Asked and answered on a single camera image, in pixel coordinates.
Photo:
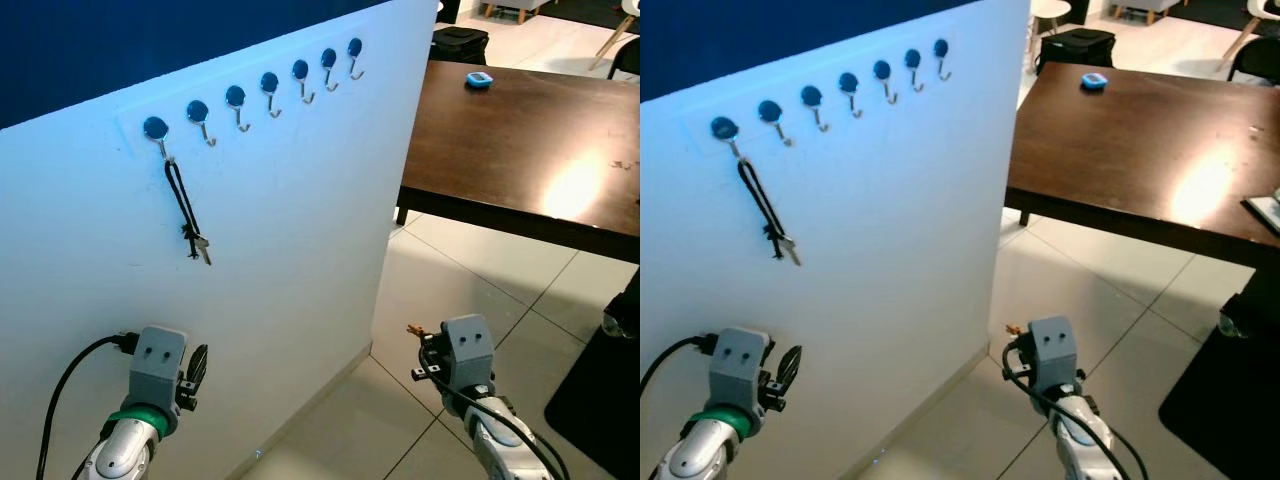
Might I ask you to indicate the white chair with wooden legs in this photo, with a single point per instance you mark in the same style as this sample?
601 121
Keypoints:
628 8
1265 8

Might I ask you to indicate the white hook rail strip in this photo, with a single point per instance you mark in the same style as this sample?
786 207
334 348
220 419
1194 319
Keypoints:
216 95

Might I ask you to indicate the black floor mat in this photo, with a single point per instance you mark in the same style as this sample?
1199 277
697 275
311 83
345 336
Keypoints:
600 420
1230 420

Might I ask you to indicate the book with pale cover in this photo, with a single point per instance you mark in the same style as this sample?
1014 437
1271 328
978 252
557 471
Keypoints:
1266 212

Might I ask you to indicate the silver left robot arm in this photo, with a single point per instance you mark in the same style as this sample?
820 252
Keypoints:
700 450
125 450

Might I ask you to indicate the black bin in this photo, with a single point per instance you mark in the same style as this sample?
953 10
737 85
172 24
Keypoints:
1075 47
460 44

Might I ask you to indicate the dark brown wooden table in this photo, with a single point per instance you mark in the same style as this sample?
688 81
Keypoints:
1120 150
500 150

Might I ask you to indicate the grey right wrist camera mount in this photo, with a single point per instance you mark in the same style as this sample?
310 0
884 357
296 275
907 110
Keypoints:
467 355
1053 355

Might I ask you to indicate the blue round wall hook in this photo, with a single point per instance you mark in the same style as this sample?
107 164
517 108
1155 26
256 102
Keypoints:
811 96
912 58
769 110
354 47
197 110
328 58
155 127
848 82
269 81
300 69
235 96
881 69
940 47
723 127

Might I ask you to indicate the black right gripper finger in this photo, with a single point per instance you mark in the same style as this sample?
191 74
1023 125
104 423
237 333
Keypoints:
432 346
1017 345

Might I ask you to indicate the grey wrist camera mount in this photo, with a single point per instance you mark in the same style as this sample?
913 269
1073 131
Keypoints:
1053 355
737 368
157 365
467 355

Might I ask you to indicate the grey chair with wooden legs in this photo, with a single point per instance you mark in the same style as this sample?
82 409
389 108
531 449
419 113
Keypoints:
515 8
1145 8

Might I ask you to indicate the white stool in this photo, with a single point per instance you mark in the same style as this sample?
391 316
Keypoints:
1048 10

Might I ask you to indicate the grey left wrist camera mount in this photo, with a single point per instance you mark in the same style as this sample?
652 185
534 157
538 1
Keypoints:
737 368
157 365

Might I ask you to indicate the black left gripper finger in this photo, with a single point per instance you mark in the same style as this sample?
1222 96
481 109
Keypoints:
791 365
199 365

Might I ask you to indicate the black chair base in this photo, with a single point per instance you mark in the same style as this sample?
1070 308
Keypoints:
625 305
1255 305

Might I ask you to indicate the black chair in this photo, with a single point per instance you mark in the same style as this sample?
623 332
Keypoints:
627 58
1258 60

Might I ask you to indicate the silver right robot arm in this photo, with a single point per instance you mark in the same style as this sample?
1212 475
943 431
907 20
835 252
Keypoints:
495 440
1085 440

